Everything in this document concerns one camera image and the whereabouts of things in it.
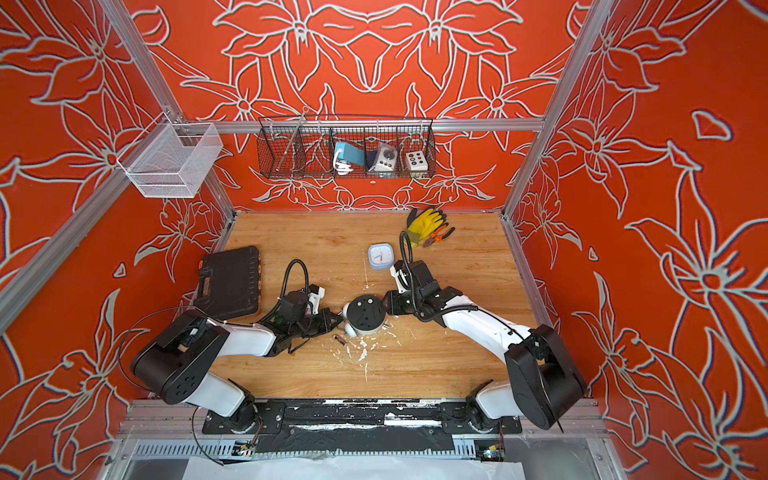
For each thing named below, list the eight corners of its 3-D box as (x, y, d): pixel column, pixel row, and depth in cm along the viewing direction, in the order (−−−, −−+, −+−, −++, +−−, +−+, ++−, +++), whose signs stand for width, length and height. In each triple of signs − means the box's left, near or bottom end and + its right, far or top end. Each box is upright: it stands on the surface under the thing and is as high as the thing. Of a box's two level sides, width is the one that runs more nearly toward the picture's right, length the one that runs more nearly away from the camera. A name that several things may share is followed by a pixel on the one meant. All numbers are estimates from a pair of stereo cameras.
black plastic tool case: (199, 330, 89) (190, 323, 85) (207, 263, 106) (200, 255, 102) (261, 315, 93) (256, 307, 89) (260, 252, 109) (255, 243, 105)
